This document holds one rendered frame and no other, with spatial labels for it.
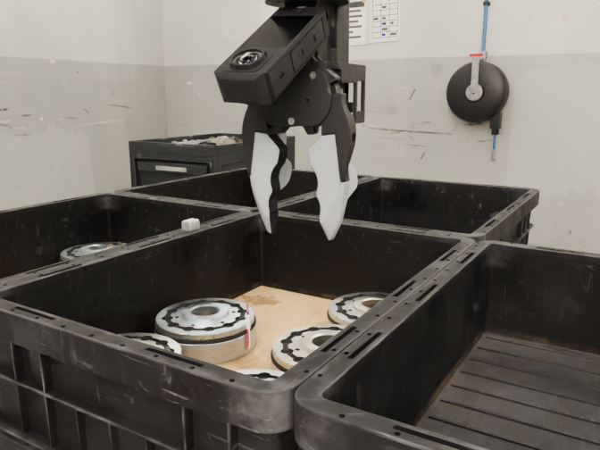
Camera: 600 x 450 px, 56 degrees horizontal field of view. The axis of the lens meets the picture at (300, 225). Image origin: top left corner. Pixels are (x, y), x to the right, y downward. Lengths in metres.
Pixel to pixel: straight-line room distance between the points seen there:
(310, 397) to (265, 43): 0.26
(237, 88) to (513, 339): 0.41
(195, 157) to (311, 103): 1.78
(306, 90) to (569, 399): 0.35
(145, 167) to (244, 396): 2.14
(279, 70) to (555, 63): 3.40
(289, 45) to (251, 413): 0.26
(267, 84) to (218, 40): 4.34
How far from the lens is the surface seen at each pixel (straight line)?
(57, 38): 4.42
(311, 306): 0.71
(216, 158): 2.18
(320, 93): 0.47
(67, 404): 0.45
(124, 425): 0.42
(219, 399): 0.33
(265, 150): 0.50
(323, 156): 0.48
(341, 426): 0.29
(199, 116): 4.87
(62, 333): 0.42
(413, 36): 3.98
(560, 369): 0.61
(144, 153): 2.42
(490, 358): 0.61
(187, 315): 0.59
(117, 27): 4.79
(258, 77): 0.41
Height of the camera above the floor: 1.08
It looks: 13 degrees down
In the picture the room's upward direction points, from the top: straight up
